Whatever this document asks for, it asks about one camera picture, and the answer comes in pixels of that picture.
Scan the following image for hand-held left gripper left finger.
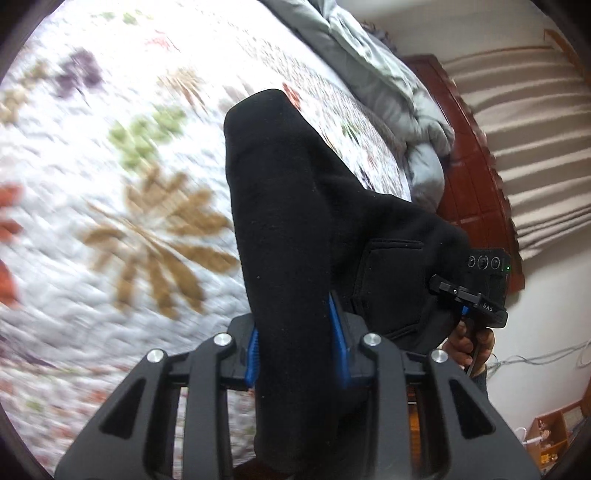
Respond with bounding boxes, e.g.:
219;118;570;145
54;316;258;480

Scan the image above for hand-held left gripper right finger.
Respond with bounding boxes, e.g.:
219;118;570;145
328;291;542;480

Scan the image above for person's right hand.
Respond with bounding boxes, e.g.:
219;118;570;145
438;319;496;376

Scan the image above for pale grey duvet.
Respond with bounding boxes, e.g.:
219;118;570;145
323;4;456;214

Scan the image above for white wall cable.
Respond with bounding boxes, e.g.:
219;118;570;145
488;340;591;373

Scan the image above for person's right forearm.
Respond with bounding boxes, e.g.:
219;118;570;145
470;367;492;398

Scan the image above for black pants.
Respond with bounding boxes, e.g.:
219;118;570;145
223;89;472;479

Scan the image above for reddish wooden headboard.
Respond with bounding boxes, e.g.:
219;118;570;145
401;54;528;292

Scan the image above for beige pleated curtain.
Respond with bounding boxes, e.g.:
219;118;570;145
438;28;591;261

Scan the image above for grey fleece blanket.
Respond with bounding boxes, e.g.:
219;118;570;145
259;0;370;95

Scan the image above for floral quilted bedspread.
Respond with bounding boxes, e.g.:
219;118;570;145
0;0;414;476

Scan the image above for cardboard box with items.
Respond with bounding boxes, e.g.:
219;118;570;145
525;401;585;468

